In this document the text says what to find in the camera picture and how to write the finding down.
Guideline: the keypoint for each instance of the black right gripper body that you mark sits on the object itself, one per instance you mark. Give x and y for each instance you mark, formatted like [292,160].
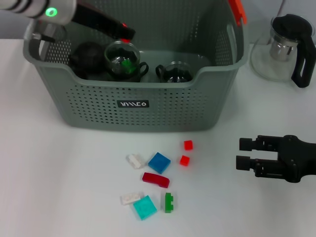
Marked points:
[297,158]

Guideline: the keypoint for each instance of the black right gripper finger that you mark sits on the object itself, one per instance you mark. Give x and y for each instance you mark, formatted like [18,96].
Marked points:
[244,163]
[247,144]

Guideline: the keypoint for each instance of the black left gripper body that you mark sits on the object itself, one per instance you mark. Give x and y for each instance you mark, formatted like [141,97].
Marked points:
[96,18]

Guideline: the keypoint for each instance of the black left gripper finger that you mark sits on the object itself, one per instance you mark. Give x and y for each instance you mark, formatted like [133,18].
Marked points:
[127,32]

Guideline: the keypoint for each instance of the red sloped brick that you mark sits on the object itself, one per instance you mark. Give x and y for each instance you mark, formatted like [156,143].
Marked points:
[126,40]

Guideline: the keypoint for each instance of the glass teacup with black base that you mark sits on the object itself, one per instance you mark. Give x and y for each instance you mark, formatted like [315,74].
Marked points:
[116,56]
[176,74]

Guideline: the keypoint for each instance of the green rectangular brick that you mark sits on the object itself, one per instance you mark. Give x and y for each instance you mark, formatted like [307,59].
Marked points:
[128,66]

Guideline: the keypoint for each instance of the green notched brick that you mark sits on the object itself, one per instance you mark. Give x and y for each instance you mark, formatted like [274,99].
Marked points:
[169,203]

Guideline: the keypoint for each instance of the white oblong brick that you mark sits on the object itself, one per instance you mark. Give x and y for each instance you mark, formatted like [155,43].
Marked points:
[135,161]

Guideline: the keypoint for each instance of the cyan square brick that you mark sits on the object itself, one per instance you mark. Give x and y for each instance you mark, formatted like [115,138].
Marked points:
[145,207]

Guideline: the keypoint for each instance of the white plate brick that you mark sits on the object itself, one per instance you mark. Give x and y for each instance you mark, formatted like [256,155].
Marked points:
[129,198]

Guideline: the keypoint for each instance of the grey perforated storage bin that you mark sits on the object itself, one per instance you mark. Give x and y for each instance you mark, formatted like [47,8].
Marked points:
[160,111]

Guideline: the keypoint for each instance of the black ceramic teapot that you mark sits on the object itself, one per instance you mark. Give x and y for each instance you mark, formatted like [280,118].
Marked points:
[87,56]

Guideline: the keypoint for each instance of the small red cube brick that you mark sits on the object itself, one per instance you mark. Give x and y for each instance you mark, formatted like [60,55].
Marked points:
[184,160]
[187,145]

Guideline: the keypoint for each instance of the silver gripper side knob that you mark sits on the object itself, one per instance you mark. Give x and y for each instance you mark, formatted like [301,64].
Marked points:
[36,36]

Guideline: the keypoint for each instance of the blue square brick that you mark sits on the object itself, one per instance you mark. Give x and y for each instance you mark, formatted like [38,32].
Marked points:
[159,163]

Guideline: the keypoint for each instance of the dark red curved brick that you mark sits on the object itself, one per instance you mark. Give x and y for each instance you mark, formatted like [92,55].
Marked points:
[155,179]

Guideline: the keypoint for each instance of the glass pitcher with black lid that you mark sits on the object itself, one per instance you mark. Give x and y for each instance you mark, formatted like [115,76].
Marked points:
[291,27]

